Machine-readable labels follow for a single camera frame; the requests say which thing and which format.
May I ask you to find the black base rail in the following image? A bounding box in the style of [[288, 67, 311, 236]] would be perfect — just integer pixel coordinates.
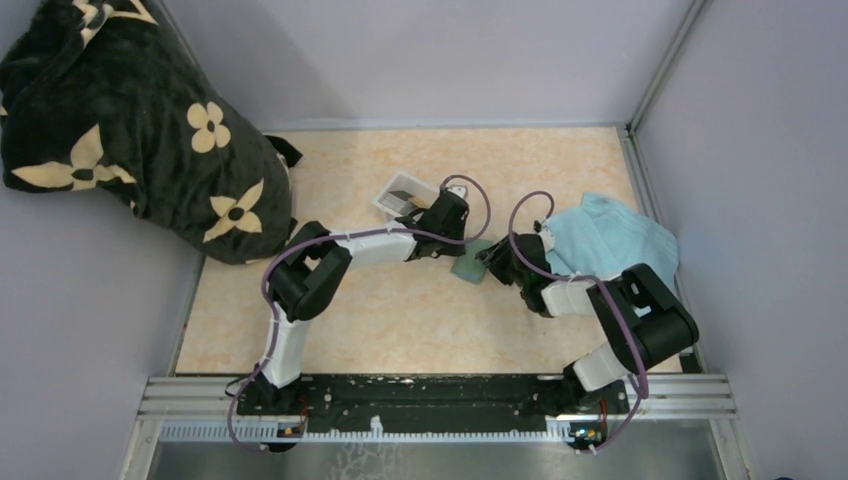
[[236, 374, 630, 434]]

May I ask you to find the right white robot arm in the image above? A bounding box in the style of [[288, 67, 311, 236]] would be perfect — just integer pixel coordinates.
[[476, 233, 700, 412]]

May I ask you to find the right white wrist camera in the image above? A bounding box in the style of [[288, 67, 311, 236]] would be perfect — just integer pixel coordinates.
[[534, 224, 556, 252]]

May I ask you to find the gold card in bin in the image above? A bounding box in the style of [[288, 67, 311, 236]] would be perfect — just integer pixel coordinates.
[[408, 196, 430, 208]]

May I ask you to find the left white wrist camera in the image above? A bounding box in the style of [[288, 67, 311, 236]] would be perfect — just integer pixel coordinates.
[[446, 185, 469, 200]]

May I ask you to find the light blue towel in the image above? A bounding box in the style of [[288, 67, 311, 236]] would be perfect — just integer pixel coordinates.
[[543, 192, 679, 290]]

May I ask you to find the black floral blanket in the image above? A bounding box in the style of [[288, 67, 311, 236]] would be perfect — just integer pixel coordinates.
[[1, 1, 301, 265]]

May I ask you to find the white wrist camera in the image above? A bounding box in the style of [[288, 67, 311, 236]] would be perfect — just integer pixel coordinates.
[[446, 185, 469, 200], [534, 224, 556, 252]]

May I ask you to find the translucent white plastic bin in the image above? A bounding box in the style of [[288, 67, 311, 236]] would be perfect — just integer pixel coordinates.
[[372, 170, 439, 221]]

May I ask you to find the aluminium frame rail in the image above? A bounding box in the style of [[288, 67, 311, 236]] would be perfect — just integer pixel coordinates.
[[138, 374, 737, 444]]

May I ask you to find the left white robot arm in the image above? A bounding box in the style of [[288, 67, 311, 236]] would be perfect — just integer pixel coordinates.
[[255, 186, 469, 414]]

